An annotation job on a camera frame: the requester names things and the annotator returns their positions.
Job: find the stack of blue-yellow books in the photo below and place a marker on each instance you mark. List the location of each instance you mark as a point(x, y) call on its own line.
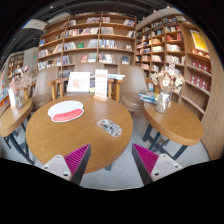
point(147, 96)

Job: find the white framed red-print picture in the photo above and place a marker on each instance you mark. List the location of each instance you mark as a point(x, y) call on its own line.
point(78, 82)

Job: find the curved wooden bookshelf unit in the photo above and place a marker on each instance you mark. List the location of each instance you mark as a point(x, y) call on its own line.
point(173, 46)

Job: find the round wooden side table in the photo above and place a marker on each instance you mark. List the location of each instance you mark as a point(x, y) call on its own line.
point(173, 123)
point(13, 118)

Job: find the transparent computer mouse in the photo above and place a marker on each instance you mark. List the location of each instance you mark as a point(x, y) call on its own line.
point(110, 127)

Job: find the glass vase with beige flowers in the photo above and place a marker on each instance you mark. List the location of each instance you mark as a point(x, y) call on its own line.
point(163, 100)

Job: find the distant wooden bookshelf unit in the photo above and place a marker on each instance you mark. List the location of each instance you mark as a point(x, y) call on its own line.
point(15, 65)

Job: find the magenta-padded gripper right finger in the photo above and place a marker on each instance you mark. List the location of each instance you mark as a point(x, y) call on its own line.
point(163, 165)

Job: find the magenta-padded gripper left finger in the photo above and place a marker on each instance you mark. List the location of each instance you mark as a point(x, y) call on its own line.
point(60, 165)

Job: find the low orange display shelf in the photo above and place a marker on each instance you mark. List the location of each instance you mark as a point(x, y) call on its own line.
point(3, 96)

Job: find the white sign on wooden stand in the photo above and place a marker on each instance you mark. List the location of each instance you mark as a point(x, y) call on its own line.
point(101, 83)

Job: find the brown leather armchair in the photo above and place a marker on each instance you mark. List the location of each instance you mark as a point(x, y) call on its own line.
point(45, 83)
point(86, 67)
point(133, 86)

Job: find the small white table sign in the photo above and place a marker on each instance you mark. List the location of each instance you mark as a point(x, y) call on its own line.
point(11, 98)

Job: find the glass vase with pink flowers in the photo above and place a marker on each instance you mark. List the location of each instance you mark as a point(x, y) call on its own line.
point(18, 100)

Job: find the dark-covered book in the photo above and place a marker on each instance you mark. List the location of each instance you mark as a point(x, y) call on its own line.
point(92, 85)

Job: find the white hanging ceiling panel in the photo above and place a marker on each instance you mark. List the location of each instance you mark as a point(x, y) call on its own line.
point(35, 24)

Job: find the light blue book stack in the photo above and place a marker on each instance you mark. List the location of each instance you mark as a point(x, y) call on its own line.
point(116, 76)

